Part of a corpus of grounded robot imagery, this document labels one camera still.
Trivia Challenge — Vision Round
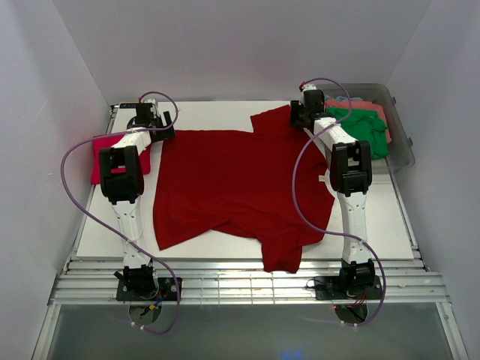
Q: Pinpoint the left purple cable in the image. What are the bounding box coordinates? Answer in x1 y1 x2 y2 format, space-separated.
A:
60 90 183 335

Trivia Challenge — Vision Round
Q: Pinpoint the dark red t shirt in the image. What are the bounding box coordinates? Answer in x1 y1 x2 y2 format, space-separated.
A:
152 105 334 273

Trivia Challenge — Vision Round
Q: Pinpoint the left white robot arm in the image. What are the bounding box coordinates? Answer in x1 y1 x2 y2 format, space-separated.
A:
98 98 176 300

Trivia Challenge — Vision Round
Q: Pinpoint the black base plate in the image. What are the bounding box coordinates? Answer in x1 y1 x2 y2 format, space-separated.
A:
304 276 383 301
115 277 183 302

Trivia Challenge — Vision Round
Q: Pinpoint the green t shirt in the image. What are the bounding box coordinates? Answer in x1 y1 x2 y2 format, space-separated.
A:
340 109 389 160

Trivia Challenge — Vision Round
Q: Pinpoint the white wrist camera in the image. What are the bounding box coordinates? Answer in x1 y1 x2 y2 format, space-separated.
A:
139 97 158 107
299 82 318 92

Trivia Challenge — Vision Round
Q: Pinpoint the folded pink red t shirt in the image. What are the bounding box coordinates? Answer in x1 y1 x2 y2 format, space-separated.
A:
90 135 152 185

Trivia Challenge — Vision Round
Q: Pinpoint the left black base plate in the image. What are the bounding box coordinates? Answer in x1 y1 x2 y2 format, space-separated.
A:
115 277 183 302

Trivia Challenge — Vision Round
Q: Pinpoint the light blue t shirt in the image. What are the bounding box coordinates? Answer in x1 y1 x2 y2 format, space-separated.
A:
325 94 364 102

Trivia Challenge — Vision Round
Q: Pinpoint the purple cable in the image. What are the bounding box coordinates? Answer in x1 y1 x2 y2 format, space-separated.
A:
60 90 183 335
291 77 389 327

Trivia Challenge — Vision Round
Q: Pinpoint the salmon pink t shirt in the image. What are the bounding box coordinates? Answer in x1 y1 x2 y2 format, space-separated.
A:
325 100 387 125

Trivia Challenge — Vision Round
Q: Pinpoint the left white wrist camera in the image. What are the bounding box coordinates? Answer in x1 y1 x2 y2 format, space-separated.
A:
139 97 158 107

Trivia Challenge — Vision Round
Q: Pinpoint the clear plastic bin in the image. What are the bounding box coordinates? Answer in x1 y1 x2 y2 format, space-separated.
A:
313 82 416 174

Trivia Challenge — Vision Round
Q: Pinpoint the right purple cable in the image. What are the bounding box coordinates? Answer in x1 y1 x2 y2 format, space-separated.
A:
291 77 389 327

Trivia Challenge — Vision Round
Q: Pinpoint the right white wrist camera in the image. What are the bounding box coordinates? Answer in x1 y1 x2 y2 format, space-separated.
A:
299 82 318 92

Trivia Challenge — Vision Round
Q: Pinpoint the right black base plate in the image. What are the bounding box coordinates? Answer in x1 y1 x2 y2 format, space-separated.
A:
304 276 383 301

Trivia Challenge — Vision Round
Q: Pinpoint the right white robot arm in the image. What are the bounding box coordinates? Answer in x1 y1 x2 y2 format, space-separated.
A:
290 84 376 298

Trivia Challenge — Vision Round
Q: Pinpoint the blue label sticker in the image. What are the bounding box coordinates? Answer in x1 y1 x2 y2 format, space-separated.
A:
118 103 146 110

